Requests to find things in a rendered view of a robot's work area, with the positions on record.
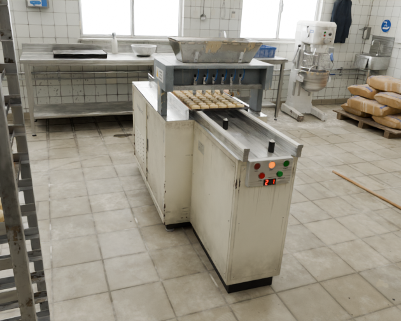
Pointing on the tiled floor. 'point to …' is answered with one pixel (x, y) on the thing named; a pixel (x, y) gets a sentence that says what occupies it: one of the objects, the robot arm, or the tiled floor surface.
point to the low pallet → (375, 125)
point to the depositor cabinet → (167, 153)
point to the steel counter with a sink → (86, 108)
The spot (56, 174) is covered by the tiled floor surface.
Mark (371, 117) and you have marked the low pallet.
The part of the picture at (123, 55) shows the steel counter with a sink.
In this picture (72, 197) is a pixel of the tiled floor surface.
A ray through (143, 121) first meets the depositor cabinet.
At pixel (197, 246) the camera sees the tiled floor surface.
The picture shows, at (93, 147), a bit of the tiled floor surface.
